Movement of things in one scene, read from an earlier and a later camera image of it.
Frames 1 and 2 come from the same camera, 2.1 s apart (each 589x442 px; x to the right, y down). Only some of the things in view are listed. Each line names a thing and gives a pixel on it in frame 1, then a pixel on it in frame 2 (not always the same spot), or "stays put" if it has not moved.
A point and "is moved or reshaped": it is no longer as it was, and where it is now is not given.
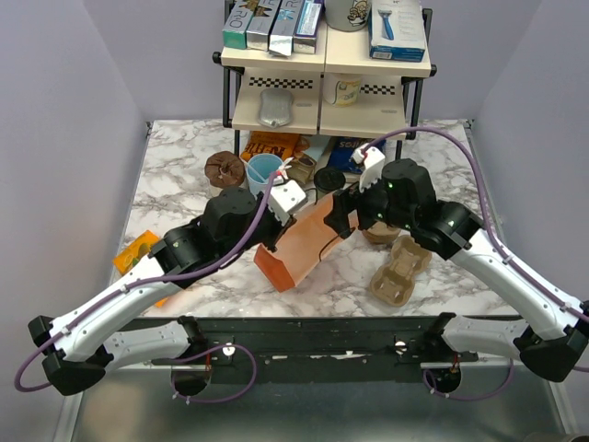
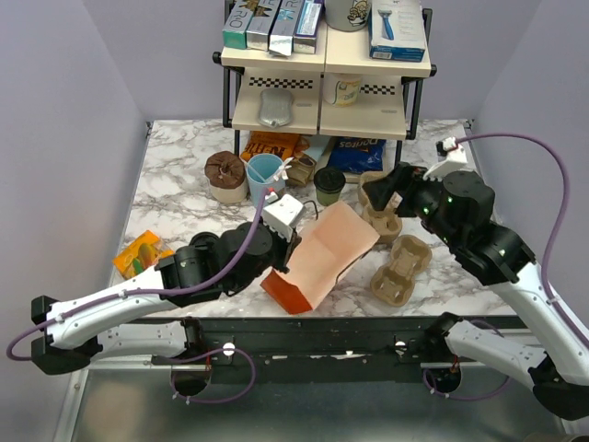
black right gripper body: (372, 204) -> (421, 198)
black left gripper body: (267, 230) -> (280, 248)
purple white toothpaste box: (305, 37) stays put
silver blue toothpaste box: (282, 33) stays put
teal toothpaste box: (235, 30) stays put
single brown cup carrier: (395, 284) stays put
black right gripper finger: (337, 219) -> (381, 191)
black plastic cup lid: (329, 179) stays put
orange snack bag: (283, 144) stays put
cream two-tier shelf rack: (340, 90) stays put
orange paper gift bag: (299, 247) is moved or reshaped
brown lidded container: (224, 169) stays put
